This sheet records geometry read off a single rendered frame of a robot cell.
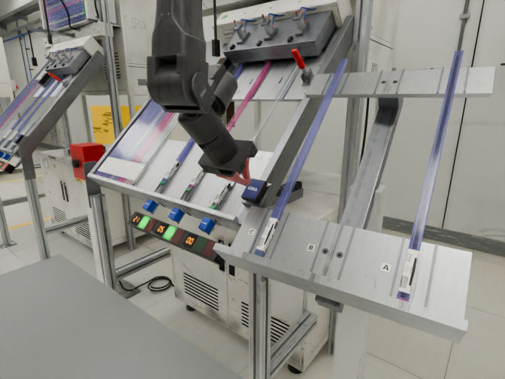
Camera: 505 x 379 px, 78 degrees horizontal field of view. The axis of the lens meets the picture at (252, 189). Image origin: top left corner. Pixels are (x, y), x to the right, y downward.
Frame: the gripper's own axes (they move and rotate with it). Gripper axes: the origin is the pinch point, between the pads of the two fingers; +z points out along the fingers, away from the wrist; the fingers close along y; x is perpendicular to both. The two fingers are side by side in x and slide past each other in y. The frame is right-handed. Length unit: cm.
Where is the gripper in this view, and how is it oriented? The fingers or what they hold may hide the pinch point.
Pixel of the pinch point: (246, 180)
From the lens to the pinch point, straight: 63.7
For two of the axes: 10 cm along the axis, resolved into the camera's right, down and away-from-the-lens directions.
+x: -4.4, 8.2, -3.7
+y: -7.9, -1.6, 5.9
